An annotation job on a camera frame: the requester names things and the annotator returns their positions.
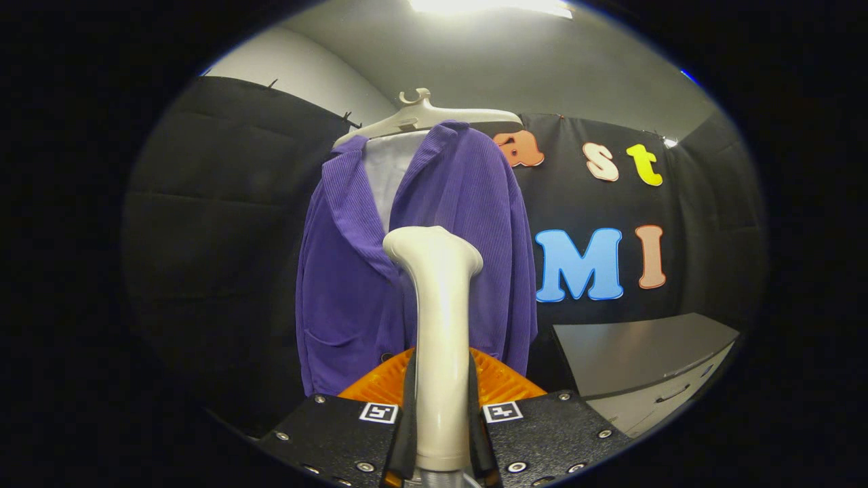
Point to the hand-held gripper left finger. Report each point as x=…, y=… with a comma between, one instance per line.
x=405, y=434

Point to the grey cabinet with dark top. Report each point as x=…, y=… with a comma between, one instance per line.
x=637, y=352

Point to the white garment steamer head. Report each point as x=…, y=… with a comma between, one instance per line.
x=441, y=339

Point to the white plastic clothes hanger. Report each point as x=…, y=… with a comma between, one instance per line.
x=420, y=115

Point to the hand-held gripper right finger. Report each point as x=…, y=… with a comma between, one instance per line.
x=478, y=440

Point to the long rectangular ceiling light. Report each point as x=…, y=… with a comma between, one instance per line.
x=491, y=5

